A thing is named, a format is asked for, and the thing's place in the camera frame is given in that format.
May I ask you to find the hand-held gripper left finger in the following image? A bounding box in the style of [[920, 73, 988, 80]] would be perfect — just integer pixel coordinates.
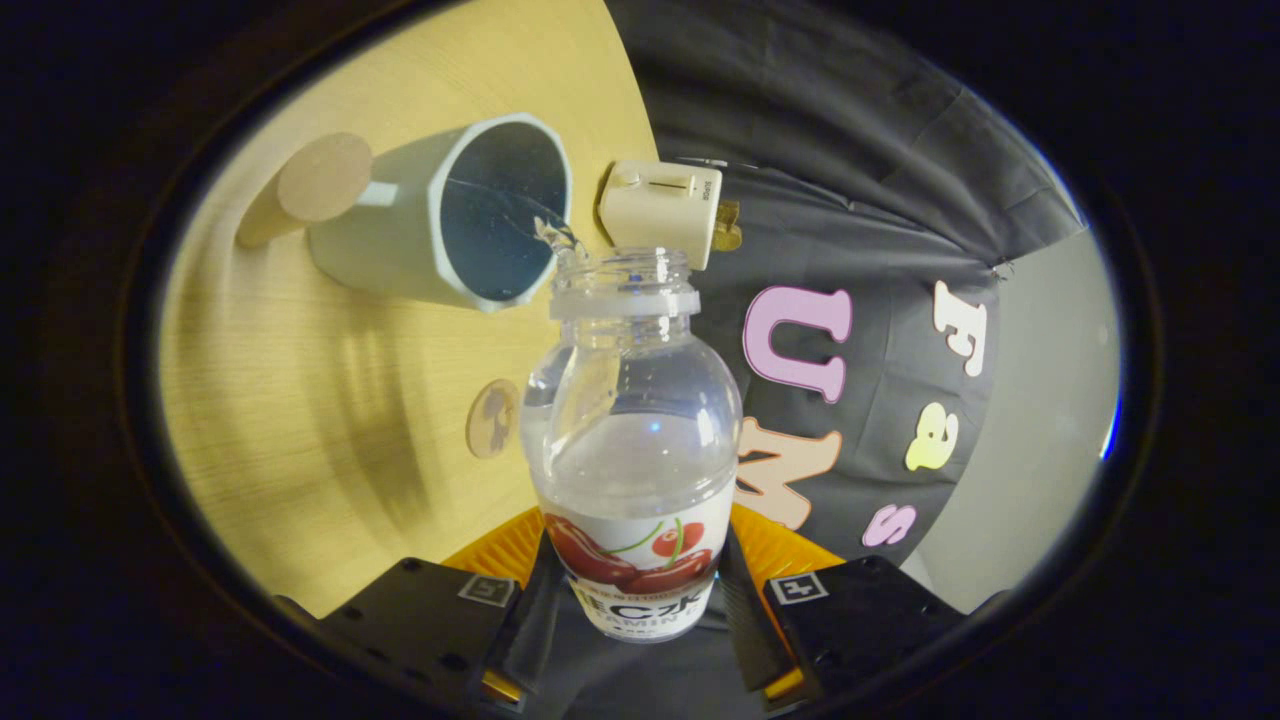
[[275, 505, 566, 713]]

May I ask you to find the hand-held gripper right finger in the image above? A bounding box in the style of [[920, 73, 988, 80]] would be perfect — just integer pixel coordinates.
[[715, 503, 1006, 713]]

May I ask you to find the round wooden coaster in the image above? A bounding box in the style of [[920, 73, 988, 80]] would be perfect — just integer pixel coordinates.
[[466, 379, 522, 460]]

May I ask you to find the clear juice bottle cherry label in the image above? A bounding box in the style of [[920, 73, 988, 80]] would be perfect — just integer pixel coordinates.
[[520, 248, 743, 643]]

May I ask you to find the pale green cup wooden handle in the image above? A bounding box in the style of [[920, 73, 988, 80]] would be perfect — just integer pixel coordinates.
[[236, 113, 573, 314]]

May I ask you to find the wooden table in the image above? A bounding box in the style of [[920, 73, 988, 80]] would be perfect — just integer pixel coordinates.
[[158, 0, 661, 619]]

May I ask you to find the cream toaster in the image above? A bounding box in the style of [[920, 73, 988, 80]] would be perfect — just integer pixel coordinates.
[[598, 160, 724, 272]]

